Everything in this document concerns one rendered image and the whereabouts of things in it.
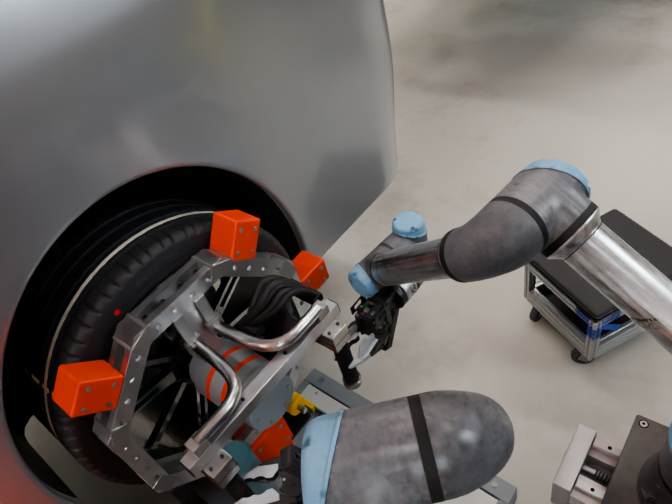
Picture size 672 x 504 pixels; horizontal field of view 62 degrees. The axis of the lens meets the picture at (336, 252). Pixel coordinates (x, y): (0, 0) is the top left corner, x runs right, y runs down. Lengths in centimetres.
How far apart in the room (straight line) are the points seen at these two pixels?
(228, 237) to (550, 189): 62
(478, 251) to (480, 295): 152
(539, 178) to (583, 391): 132
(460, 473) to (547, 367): 161
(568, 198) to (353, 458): 55
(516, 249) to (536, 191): 10
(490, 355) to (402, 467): 165
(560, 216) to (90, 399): 86
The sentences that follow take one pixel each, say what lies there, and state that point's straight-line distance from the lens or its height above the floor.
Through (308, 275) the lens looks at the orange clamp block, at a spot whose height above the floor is 88.
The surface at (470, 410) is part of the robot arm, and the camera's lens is 64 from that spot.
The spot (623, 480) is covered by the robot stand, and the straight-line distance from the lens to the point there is 115.
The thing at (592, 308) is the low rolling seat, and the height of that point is 34.
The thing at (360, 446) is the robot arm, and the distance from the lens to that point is 62.
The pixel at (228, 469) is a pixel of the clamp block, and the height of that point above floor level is 93.
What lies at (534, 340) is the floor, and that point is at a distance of 229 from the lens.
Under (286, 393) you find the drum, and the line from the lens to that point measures 126.
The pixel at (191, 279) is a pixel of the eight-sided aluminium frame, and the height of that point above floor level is 112.
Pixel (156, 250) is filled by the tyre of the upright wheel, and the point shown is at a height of 117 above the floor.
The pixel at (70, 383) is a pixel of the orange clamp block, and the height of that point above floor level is 112.
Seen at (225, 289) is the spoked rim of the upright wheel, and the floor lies 94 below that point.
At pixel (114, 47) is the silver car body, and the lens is 108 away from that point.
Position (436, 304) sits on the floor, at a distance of 240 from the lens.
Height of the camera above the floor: 186
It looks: 43 degrees down
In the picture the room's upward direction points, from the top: 17 degrees counter-clockwise
